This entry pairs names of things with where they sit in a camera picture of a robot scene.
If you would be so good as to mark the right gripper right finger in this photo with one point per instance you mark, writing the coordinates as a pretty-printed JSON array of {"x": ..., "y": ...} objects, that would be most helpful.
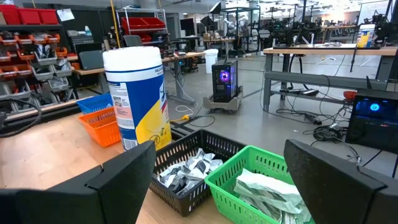
[{"x": 329, "y": 189}]

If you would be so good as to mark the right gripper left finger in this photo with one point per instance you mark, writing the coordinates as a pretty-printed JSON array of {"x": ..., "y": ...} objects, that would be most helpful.
[{"x": 124, "y": 186}]

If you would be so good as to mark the long white bandage wrapper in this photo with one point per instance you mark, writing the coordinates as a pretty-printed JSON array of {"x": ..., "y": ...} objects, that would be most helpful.
[
  {"x": 270, "y": 188},
  {"x": 295, "y": 216},
  {"x": 261, "y": 208}
]

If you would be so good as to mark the white black-print pad packet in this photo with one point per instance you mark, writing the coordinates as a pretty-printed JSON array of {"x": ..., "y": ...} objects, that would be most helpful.
[
  {"x": 172, "y": 179},
  {"x": 203, "y": 155},
  {"x": 216, "y": 164},
  {"x": 188, "y": 186}
]

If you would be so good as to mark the pile of packets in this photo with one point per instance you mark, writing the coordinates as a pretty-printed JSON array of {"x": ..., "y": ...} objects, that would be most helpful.
[{"x": 199, "y": 168}]

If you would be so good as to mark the white wipes canister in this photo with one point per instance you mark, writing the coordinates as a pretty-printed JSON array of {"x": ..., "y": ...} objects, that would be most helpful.
[{"x": 136, "y": 93}]

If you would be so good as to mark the orange plastic basket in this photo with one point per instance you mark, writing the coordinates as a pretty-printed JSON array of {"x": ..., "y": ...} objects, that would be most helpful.
[{"x": 102, "y": 127}]

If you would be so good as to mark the black computer blue light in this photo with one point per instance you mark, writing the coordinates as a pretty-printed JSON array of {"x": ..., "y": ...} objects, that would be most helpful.
[{"x": 373, "y": 119}]

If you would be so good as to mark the blue plastic basket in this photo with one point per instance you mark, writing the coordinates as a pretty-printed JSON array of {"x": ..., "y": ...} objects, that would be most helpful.
[{"x": 93, "y": 104}]

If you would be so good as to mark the red round object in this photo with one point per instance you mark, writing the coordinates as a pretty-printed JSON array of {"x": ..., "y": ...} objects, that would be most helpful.
[{"x": 349, "y": 94}]

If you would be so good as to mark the green plastic basket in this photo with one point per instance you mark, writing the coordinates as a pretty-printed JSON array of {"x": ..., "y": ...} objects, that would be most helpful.
[{"x": 224, "y": 193}]

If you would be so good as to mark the black plastic basket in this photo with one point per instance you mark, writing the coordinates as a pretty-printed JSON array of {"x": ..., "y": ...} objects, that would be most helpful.
[{"x": 224, "y": 146}]

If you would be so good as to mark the grey wheeled dolly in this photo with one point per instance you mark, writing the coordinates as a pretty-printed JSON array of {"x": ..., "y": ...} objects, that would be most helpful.
[{"x": 223, "y": 105}]

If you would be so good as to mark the black flat monitor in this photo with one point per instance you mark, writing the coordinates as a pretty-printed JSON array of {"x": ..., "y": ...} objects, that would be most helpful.
[{"x": 90, "y": 56}]

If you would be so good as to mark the long wooden workbench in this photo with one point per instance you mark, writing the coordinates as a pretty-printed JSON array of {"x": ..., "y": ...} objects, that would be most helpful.
[{"x": 329, "y": 49}]

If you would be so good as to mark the small wooden workbench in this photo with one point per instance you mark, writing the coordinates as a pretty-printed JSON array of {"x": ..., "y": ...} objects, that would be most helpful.
[{"x": 183, "y": 56}]

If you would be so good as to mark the black office chair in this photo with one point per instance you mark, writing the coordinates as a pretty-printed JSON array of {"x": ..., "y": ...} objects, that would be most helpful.
[{"x": 132, "y": 40}]

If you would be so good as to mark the computer tower purple fan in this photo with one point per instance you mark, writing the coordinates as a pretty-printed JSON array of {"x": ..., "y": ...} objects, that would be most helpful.
[{"x": 224, "y": 79}]

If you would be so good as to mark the parts shelf with bins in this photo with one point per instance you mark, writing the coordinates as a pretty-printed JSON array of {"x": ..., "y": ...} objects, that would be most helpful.
[{"x": 34, "y": 68}]

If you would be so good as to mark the white trash bin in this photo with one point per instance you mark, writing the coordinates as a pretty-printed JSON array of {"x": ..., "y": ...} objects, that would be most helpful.
[{"x": 211, "y": 60}]

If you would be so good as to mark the wipes canister on bench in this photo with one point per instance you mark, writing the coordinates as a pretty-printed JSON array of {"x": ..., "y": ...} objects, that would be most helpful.
[{"x": 365, "y": 35}]

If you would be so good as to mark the red storage bin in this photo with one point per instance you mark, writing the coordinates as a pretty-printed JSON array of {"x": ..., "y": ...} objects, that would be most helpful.
[
  {"x": 133, "y": 23},
  {"x": 28, "y": 16},
  {"x": 48, "y": 16},
  {"x": 9, "y": 14},
  {"x": 154, "y": 22}
]

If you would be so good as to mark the whiteboard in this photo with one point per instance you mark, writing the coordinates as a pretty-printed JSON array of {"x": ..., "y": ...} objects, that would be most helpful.
[{"x": 371, "y": 11}]

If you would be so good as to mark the black light shade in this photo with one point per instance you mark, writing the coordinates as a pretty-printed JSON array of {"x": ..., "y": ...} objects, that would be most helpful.
[{"x": 215, "y": 7}]

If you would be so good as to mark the black cage frame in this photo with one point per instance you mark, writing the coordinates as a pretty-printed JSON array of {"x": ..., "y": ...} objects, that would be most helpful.
[{"x": 239, "y": 8}]

